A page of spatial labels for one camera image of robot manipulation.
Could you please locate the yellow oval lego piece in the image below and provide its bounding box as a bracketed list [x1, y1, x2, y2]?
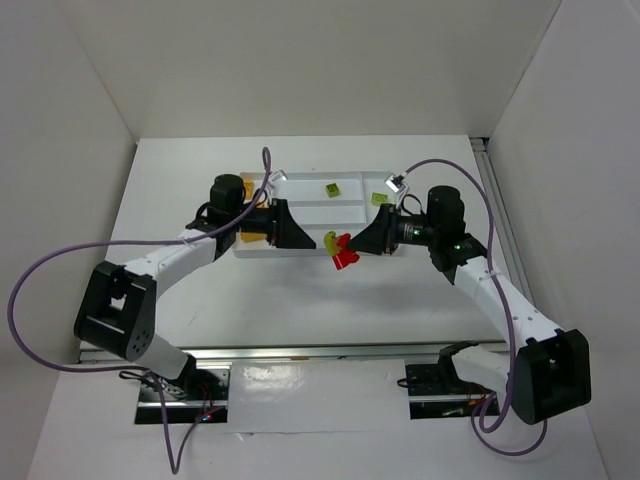
[240, 231, 266, 243]

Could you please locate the red and green lego stack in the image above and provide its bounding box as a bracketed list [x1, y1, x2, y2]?
[323, 231, 360, 270]

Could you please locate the light green lego brick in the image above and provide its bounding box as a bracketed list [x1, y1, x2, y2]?
[371, 192, 389, 206]

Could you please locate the dark green lego brick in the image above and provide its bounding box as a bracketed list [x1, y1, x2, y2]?
[325, 183, 341, 198]

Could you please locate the small yellow lego brick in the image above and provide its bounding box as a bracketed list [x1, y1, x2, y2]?
[243, 181, 254, 201]

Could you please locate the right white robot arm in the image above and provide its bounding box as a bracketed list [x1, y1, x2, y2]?
[347, 186, 592, 425]

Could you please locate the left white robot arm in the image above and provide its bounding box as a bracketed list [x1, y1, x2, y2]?
[74, 174, 316, 396]

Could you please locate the white compartment tray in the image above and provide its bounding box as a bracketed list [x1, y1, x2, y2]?
[232, 171, 407, 258]

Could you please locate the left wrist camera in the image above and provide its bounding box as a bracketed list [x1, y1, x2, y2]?
[268, 170, 288, 184]

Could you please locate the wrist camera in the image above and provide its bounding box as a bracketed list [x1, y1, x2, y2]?
[268, 170, 288, 184]
[385, 174, 407, 195]

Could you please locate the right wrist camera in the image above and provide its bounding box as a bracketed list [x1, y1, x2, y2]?
[385, 174, 407, 195]

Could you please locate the aluminium rail right side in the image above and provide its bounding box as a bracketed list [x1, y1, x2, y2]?
[469, 137, 532, 300]

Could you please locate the aluminium rail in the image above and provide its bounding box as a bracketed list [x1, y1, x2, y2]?
[69, 339, 509, 376]
[469, 137, 532, 300]

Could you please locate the aluminium rail front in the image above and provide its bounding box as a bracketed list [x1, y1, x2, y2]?
[69, 339, 509, 376]

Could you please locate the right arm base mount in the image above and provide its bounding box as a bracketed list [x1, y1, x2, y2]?
[396, 342, 492, 420]

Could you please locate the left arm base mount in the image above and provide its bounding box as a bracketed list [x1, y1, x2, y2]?
[118, 365, 231, 425]

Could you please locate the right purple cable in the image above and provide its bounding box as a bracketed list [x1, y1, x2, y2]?
[399, 159, 549, 456]

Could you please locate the purple cable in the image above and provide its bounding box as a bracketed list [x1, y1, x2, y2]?
[7, 147, 274, 476]
[399, 159, 549, 456]

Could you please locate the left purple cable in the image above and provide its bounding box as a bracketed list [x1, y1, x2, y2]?
[7, 147, 274, 476]

